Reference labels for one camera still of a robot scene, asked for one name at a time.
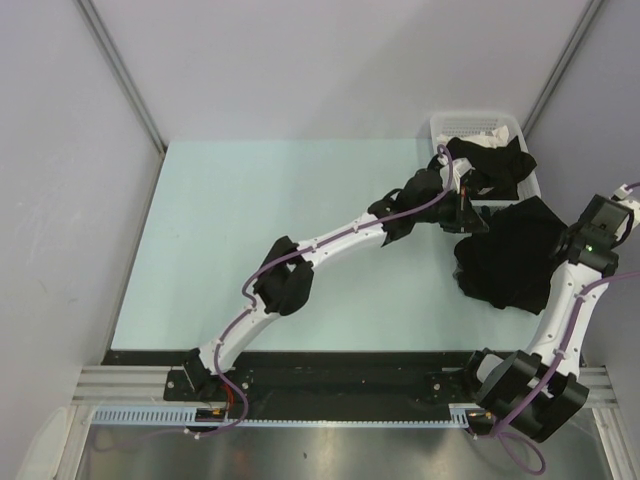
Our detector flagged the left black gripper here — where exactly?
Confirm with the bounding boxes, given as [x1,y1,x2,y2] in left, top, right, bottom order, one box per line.
[412,187,487,234]

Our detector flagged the black t shirt blue logo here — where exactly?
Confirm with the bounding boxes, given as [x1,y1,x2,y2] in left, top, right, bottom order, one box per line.
[457,195,571,296]

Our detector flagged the white plastic laundry basket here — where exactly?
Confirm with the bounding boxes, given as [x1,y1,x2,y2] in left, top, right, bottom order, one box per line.
[428,112,542,211]

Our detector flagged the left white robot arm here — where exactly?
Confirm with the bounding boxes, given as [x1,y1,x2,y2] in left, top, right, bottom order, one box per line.
[183,159,488,400]

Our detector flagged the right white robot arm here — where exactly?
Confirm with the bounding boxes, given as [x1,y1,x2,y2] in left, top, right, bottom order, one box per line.
[461,184,639,443]

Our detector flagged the black shirts in basket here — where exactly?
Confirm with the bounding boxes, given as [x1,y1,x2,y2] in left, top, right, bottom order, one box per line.
[447,138,537,200]

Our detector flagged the folded black shirt stack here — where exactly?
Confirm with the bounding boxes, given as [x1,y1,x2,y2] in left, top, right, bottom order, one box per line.
[454,233,551,314]

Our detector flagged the white cloth in basket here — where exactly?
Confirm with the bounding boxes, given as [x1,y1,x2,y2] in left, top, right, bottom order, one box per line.
[435,125,510,149]

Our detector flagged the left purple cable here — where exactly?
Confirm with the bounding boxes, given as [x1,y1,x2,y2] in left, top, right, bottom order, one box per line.
[212,144,456,441]

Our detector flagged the purple cable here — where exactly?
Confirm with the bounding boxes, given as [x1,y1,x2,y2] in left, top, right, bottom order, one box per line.
[489,182,640,474]
[212,144,456,441]

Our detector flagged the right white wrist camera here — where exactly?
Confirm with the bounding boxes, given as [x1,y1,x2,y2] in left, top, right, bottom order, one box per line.
[610,184,639,211]

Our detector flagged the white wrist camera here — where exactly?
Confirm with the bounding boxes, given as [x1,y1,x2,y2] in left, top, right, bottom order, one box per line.
[610,184,639,211]
[436,156,474,192]

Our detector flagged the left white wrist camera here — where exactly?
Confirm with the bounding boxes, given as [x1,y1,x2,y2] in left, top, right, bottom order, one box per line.
[436,156,474,192]

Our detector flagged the aluminium rail right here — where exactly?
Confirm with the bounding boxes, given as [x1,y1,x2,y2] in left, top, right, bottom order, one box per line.
[502,142,621,480]

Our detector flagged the right aluminium frame post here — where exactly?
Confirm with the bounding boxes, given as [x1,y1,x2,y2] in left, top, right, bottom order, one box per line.
[521,0,608,139]

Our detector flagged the aluminium frame post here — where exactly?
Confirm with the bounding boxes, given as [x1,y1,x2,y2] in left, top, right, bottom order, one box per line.
[521,0,608,139]
[74,0,167,154]

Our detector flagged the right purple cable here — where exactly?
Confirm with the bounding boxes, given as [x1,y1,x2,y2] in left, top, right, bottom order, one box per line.
[489,182,640,474]

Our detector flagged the slotted cable duct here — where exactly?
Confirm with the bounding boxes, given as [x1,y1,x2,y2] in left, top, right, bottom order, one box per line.
[92,402,501,430]

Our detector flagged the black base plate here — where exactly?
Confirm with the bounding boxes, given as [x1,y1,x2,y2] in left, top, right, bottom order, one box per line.
[102,350,584,434]

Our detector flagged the left aluminium frame post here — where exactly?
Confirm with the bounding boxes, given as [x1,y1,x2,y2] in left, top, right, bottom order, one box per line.
[74,0,167,154]

